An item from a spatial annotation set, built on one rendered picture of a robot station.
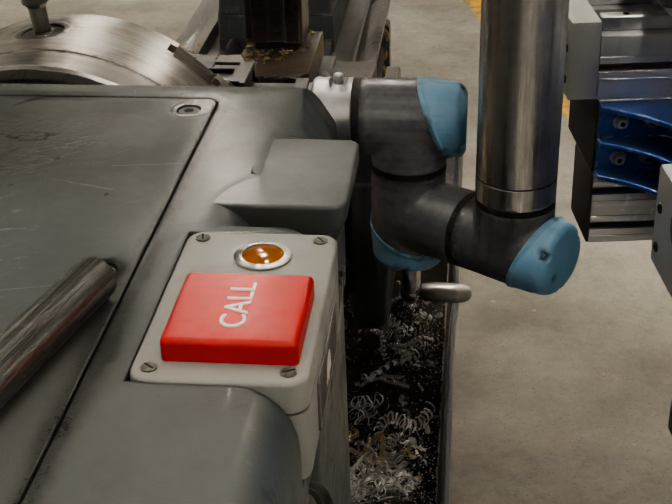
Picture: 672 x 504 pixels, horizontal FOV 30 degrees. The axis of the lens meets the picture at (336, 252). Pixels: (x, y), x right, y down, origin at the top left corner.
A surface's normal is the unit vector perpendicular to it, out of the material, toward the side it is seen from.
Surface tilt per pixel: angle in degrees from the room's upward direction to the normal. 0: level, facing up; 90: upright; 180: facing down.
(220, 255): 0
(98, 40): 12
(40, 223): 0
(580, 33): 90
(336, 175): 0
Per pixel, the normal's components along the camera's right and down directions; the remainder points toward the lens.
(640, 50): 0.04, 0.48
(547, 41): 0.44, 0.42
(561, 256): 0.76, 0.29
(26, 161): -0.03, -0.88
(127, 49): 0.33, -0.81
